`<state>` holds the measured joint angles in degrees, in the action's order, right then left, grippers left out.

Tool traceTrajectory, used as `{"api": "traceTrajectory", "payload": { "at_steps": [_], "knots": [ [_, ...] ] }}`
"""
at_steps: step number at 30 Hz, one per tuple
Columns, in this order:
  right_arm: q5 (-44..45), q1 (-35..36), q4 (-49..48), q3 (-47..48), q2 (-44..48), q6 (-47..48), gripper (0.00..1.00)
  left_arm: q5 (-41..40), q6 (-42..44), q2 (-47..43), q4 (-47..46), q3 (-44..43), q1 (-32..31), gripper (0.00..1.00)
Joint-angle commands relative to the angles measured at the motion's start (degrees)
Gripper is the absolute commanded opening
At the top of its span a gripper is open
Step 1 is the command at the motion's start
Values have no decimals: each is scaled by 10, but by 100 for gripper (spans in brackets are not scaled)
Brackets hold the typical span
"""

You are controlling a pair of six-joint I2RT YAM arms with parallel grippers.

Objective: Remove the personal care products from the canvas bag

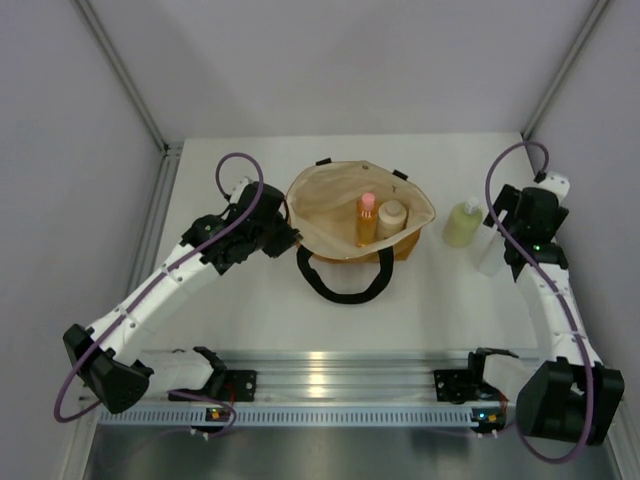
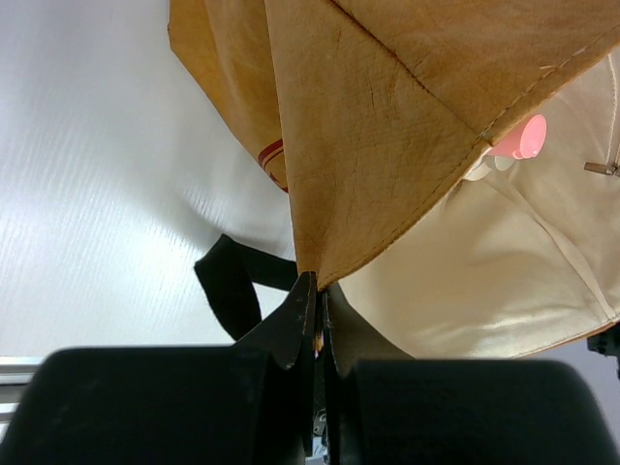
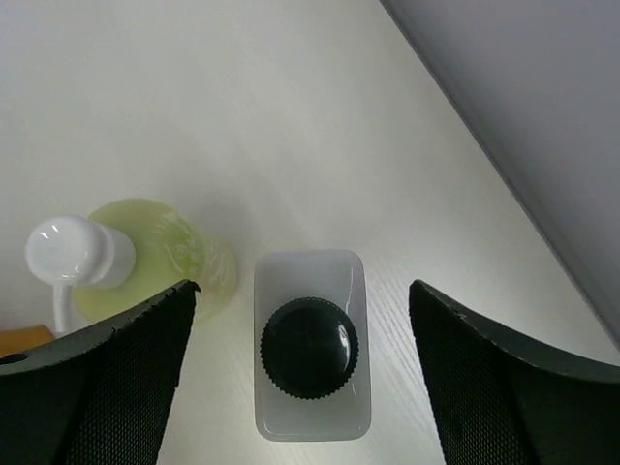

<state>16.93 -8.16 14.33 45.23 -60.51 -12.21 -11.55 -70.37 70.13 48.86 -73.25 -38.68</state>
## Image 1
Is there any grey slotted cable duct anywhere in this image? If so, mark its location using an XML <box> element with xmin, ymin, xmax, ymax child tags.
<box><xmin>98</xmin><ymin>405</ymin><xmax>501</xmax><ymax>428</ymax></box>

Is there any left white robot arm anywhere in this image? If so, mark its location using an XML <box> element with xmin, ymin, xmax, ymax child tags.
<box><xmin>63</xmin><ymin>178</ymin><xmax>300</xmax><ymax>414</ymax></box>

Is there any green pump bottle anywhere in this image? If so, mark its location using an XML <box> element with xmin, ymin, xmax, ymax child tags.
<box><xmin>443</xmin><ymin>198</ymin><xmax>483</xmax><ymax>248</ymax></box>

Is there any purple cable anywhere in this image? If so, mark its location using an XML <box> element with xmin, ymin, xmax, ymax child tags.
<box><xmin>484</xmin><ymin>141</ymin><xmax>599</xmax><ymax>461</ymax></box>
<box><xmin>53</xmin><ymin>152</ymin><xmax>265</xmax><ymax>441</ymax></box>

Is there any orange bottle pink cap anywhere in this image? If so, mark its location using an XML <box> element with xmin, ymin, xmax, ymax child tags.
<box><xmin>356</xmin><ymin>192</ymin><xmax>377</xmax><ymax>247</ymax></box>

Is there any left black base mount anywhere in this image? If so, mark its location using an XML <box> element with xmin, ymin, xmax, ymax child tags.
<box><xmin>168</xmin><ymin>369</ymin><xmax>258</xmax><ymax>403</ymax></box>

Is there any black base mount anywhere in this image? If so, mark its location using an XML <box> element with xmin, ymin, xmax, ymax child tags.
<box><xmin>433</xmin><ymin>369</ymin><xmax>478</xmax><ymax>405</ymax></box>
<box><xmin>168</xmin><ymin>369</ymin><xmax>258</xmax><ymax>403</ymax></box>

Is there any aluminium mounting rail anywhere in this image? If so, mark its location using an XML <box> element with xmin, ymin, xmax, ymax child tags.
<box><xmin>79</xmin><ymin>348</ymin><xmax>626</xmax><ymax>401</ymax></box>

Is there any tan canvas tote bag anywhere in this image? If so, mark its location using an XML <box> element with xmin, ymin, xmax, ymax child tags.
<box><xmin>286</xmin><ymin>159</ymin><xmax>436</xmax><ymax>305</ymax></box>

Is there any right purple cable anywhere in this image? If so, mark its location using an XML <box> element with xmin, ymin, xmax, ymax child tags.
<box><xmin>484</xmin><ymin>141</ymin><xmax>599</xmax><ymax>461</ymax></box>

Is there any white bottle black cap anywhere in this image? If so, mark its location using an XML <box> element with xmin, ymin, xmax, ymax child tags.
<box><xmin>478</xmin><ymin>230</ymin><xmax>506</xmax><ymax>277</ymax></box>

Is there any aluminium frame post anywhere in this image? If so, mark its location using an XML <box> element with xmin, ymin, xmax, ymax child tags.
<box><xmin>74</xmin><ymin>0</ymin><xmax>171</xmax><ymax>156</ymax></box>
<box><xmin>520</xmin><ymin>0</ymin><xmax>615</xmax><ymax>140</ymax></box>

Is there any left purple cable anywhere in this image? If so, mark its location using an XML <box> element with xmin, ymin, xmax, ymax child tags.
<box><xmin>53</xmin><ymin>152</ymin><xmax>265</xmax><ymax>441</ymax></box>

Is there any beige round bottle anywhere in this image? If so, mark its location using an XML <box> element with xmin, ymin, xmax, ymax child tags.
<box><xmin>376</xmin><ymin>200</ymin><xmax>407</xmax><ymax>240</ymax></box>

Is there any left aluminium frame post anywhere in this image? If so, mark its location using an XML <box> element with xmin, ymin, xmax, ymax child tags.
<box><xmin>74</xmin><ymin>0</ymin><xmax>171</xmax><ymax>156</ymax></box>

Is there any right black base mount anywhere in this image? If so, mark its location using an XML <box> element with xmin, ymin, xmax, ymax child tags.
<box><xmin>433</xmin><ymin>369</ymin><xmax>478</xmax><ymax>405</ymax></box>

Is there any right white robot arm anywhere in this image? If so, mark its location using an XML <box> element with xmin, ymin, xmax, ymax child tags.
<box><xmin>465</xmin><ymin>185</ymin><xmax>625</xmax><ymax>446</ymax></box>

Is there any right aluminium frame post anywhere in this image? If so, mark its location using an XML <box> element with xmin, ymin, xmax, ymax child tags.
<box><xmin>520</xmin><ymin>0</ymin><xmax>615</xmax><ymax>140</ymax></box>

